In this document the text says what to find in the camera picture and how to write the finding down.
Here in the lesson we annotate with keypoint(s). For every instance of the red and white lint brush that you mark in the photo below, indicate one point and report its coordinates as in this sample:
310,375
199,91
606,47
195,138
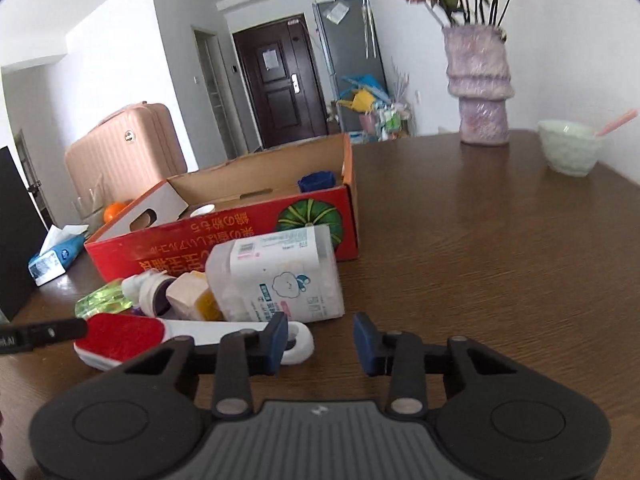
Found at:
120,335

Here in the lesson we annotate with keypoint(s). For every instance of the grey refrigerator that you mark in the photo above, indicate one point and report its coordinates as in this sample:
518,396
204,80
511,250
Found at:
350,50

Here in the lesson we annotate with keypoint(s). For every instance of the dark brown entrance door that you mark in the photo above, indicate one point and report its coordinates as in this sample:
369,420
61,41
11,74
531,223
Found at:
280,85

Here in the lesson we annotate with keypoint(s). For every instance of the black paper bag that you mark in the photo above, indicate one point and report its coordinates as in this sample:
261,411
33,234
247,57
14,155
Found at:
15,240

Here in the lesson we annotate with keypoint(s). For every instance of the white interior door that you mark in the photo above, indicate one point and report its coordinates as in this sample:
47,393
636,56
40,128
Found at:
215,90

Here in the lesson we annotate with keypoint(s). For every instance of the blue tissue pack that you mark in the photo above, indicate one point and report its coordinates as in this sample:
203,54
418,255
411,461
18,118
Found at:
55,260

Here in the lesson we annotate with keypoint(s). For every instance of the green transparent bottle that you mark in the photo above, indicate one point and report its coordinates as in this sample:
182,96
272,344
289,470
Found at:
102,300

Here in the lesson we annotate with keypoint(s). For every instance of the red cardboard box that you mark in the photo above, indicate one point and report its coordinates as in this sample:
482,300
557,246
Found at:
240,230

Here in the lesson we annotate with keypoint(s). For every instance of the pink spoon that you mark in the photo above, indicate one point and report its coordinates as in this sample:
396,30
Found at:
617,122

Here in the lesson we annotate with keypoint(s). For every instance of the blue plastic item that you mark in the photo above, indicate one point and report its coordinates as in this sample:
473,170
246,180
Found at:
316,182

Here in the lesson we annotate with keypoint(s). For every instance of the beige small box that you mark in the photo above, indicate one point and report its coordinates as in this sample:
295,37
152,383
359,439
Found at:
187,290

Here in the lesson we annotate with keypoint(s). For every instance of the yellow watering can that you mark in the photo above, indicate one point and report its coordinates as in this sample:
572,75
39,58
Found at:
357,101

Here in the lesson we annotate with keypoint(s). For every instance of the cluttered storage rack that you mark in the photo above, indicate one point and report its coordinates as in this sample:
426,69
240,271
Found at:
392,120

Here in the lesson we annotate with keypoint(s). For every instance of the white cotton swab jar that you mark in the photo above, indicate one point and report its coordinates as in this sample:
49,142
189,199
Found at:
280,275

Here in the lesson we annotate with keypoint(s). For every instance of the pink suitcase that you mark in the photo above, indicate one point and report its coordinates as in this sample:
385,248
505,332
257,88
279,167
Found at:
130,160

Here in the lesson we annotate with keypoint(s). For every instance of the white round cap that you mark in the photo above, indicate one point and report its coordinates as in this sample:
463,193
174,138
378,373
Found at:
202,211

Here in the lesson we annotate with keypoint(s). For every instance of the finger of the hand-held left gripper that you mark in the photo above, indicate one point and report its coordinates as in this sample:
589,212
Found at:
50,334

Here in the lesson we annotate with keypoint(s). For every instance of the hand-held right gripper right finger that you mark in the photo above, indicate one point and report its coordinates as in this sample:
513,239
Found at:
365,345

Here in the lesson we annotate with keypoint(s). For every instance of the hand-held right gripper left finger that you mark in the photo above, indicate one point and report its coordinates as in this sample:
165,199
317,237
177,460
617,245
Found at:
277,342

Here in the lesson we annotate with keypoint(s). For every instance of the clear glass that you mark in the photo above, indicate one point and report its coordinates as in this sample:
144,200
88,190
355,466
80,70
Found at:
87,212

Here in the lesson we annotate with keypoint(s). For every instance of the purple ceramic vase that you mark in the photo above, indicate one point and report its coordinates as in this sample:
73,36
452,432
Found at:
479,85

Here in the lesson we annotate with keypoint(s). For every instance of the yellow small packet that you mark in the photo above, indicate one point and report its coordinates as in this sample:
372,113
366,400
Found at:
207,307

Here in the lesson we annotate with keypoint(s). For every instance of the pale green bowl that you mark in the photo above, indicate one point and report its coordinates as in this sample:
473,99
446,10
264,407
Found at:
570,147

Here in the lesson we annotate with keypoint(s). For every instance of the orange fruit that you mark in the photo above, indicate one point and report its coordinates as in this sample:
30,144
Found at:
116,211

